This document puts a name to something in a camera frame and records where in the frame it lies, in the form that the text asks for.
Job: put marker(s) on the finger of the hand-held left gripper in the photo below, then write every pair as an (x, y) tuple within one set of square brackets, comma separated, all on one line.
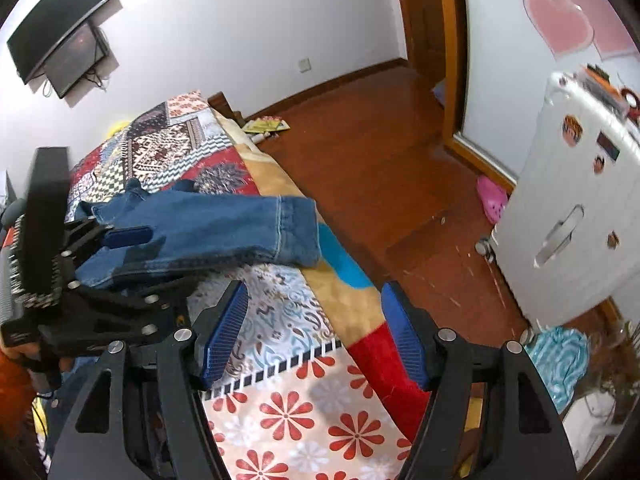
[(165, 285), (127, 237)]

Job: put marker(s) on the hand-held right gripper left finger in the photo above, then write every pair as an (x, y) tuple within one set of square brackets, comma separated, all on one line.
[(225, 332)]

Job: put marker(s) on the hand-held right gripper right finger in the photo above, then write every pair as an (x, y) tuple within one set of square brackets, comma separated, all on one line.
[(404, 337)]

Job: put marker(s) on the blue denim garment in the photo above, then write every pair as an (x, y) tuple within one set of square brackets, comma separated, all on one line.
[(225, 230)]

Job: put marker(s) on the person's left forearm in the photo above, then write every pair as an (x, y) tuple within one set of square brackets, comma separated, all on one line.
[(12, 400)]

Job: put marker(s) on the patchwork printed bed cover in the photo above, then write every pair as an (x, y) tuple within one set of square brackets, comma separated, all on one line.
[(280, 310)]

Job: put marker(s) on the yellow plush object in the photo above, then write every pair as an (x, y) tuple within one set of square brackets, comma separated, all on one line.
[(119, 130)]

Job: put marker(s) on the teal patterned cloth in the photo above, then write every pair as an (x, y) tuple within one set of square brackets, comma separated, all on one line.
[(557, 360)]

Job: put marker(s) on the pink clog slipper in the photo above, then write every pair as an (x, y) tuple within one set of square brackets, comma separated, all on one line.
[(492, 200)]

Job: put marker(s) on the green yellow booklet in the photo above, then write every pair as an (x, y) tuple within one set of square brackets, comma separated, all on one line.
[(267, 124)]

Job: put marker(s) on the white box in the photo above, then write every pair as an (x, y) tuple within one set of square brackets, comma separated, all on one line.
[(587, 425)]

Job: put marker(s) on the white hard suitcase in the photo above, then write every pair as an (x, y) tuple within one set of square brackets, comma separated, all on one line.
[(550, 185)]

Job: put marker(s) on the dried plant bouquet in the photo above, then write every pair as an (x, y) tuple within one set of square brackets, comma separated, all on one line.
[(615, 360)]

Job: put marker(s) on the white sliding wardrobe door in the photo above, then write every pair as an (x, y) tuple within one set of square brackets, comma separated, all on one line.
[(500, 60)]

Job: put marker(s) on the wooden door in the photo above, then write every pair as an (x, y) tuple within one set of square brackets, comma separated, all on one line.
[(420, 20)]

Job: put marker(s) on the orange black box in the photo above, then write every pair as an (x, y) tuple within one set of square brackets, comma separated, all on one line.
[(600, 82)]

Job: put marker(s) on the red round object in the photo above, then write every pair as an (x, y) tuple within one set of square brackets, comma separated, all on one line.
[(631, 102)]

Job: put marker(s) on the small black wall monitor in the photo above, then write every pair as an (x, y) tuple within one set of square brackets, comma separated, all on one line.
[(75, 60)]

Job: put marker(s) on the wooden bed frame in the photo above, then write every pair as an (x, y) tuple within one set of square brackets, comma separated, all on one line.
[(225, 105)]

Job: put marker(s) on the large black wall television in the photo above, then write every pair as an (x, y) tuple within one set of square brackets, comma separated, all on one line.
[(55, 15)]

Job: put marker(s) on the white wall socket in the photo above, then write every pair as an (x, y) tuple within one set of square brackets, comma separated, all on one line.
[(305, 65)]

